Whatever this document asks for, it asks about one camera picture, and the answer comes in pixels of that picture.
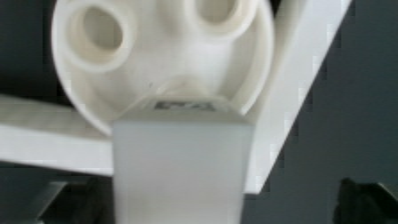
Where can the white right fence bar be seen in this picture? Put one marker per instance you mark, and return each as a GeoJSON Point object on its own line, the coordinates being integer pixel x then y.
{"type": "Point", "coordinates": [308, 20]}

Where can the white front fence bar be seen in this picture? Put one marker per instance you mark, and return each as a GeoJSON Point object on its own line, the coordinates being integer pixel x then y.
{"type": "Point", "coordinates": [49, 139]}

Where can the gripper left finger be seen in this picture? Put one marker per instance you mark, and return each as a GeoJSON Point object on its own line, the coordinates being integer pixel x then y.
{"type": "Point", "coordinates": [68, 204]}

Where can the white fence bar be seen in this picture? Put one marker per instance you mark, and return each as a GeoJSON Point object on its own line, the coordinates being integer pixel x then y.
{"type": "Point", "coordinates": [49, 139]}
{"type": "Point", "coordinates": [308, 20]}

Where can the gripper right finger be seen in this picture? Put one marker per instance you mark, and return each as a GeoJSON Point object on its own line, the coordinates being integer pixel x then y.
{"type": "Point", "coordinates": [367, 203]}

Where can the white stool leg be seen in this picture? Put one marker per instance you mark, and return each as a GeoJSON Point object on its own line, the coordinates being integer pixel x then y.
{"type": "Point", "coordinates": [182, 146]}

